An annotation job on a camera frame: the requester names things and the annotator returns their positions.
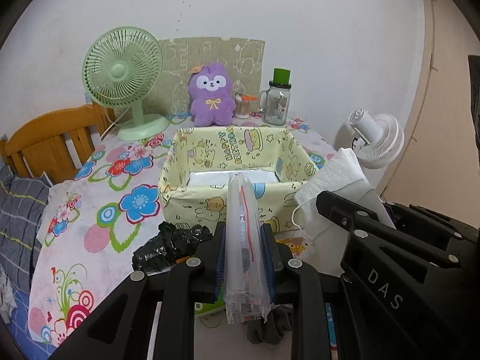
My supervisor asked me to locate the green desk fan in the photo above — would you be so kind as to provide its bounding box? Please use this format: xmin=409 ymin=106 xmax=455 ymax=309
xmin=81 ymin=26 xmax=169 ymax=141

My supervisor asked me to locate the green tissue pack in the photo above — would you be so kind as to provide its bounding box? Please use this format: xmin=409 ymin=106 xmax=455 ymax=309
xmin=176 ymin=256 xmax=225 ymax=318

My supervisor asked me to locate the purple plush toy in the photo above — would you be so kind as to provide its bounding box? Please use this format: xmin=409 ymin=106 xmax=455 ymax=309
xmin=188 ymin=63 xmax=236 ymax=127

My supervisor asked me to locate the clear zip bag pack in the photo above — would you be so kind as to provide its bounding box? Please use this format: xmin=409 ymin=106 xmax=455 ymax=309
xmin=223 ymin=173 xmax=271 ymax=324

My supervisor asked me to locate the beige door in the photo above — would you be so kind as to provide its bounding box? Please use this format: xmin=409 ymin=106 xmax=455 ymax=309
xmin=377 ymin=0 xmax=479 ymax=228

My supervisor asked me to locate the cartoon cardboard panel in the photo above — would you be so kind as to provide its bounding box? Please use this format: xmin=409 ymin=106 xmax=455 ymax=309
xmin=142 ymin=37 xmax=265 ymax=116

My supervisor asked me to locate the white face mask pack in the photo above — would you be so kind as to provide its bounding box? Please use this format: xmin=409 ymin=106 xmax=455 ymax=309
xmin=291 ymin=148 xmax=394 ymax=276

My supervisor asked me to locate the glass jar green lid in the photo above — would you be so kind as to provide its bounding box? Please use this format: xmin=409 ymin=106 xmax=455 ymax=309
xmin=259 ymin=67 xmax=291 ymax=126

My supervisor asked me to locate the crumpled white cloth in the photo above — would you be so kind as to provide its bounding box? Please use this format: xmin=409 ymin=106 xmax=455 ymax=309
xmin=0 ymin=267 xmax=17 ymax=324

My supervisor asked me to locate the yellow cartoon fabric box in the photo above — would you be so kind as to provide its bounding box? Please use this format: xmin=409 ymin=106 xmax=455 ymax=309
xmin=159 ymin=126 xmax=317 ymax=233

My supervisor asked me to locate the grey drawstring pouch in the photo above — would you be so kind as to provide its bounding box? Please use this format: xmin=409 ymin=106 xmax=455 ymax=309
xmin=247 ymin=305 xmax=293 ymax=345

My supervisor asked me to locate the wooden bed headboard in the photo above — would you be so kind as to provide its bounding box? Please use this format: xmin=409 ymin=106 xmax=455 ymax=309
xmin=1 ymin=104 xmax=114 ymax=184

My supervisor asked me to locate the grey plaid pillow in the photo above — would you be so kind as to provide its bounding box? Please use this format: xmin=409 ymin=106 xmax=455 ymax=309
xmin=1 ymin=165 xmax=51 ymax=293

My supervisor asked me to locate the cotton swab container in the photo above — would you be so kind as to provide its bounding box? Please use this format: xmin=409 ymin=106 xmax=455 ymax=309
xmin=233 ymin=92 xmax=258 ymax=119

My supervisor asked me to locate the white standing fan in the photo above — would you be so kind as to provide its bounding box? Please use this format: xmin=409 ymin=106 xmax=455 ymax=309
xmin=348 ymin=108 xmax=404 ymax=170

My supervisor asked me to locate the black plastic bag roll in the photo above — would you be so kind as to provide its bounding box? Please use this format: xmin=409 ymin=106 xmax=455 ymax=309
xmin=132 ymin=222 xmax=213 ymax=274

